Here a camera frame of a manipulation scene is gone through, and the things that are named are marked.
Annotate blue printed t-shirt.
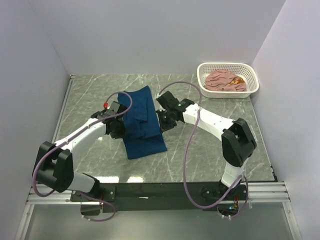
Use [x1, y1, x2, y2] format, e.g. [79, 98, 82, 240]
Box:
[117, 86, 167, 160]

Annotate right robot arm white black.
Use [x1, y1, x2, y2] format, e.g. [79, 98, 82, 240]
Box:
[156, 98, 257, 200]

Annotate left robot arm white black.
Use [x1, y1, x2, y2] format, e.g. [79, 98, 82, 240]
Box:
[32, 114, 125, 201]

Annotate pink t-shirt in basket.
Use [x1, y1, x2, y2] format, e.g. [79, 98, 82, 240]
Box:
[204, 70, 247, 92]

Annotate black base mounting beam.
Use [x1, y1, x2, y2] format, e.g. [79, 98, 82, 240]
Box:
[69, 182, 251, 216]

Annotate white perforated plastic basket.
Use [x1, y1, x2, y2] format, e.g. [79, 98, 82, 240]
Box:
[197, 62, 259, 98]

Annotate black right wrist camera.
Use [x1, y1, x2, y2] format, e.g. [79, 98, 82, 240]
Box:
[156, 91, 179, 110]

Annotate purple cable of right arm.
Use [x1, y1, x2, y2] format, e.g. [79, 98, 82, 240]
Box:
[157, 81, 250, 221]

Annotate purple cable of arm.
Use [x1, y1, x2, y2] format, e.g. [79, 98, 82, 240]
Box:
[31, 91, 133, 222]
[157, 81, 250, 221]

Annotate aluminium rail at table edge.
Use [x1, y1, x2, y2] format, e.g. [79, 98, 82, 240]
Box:
[51, 74, 75, 142]

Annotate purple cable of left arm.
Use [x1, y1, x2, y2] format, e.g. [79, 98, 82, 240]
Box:
[31, 91, 133, 222]

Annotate aluminium front frame rail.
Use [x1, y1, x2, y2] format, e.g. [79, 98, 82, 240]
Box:
[15, 182, 303, 240]

